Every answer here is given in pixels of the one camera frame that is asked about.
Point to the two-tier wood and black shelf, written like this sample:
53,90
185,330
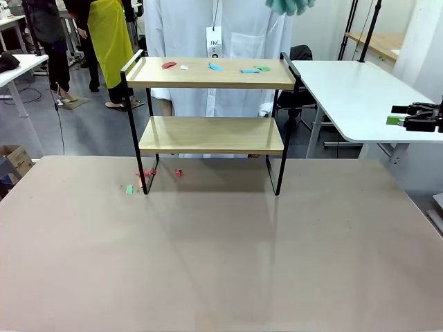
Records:
207,84

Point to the black tripod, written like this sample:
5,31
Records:
347,27

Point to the grey background desk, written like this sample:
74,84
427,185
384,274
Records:
10,22

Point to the black office chair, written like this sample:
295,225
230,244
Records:
301,100

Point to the large red crumpled paper scrap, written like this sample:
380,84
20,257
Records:
149,172

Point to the wooden background table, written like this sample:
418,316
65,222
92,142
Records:
380,43

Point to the small red crumpled paper scrap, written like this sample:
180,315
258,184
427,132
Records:
178,172

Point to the grey metal bracket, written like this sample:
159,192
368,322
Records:
436,211

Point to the brown cardboard box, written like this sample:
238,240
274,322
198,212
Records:
17,157

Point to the flat blue paper scrap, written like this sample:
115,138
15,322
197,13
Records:
250,71

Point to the large white desk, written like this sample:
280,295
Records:
346,93

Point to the white desk with grey legs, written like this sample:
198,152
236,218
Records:
20,67

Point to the white curtain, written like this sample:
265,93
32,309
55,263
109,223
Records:
422,41

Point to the brown floor mat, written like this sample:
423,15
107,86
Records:
74,103

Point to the black stand pole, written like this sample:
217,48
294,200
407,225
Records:
372,27

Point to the teal microfibre duster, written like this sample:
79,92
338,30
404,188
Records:
287,5

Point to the person in yellow apron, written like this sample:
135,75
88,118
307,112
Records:
107,41

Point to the curved blue paper scrap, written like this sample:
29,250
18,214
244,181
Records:
214,67

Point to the person in dark clothes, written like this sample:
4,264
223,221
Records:
52,20

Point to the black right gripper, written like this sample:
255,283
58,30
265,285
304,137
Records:
440,119

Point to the black bag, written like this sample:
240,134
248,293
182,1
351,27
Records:
7,62

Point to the green paper scrap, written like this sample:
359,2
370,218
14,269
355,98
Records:
262,68
129,189

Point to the person in white lab coat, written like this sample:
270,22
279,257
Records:
249,34

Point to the pink paper strip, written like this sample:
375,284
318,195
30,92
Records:
140,182

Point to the flat red paper scrap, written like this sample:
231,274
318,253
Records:
169,64

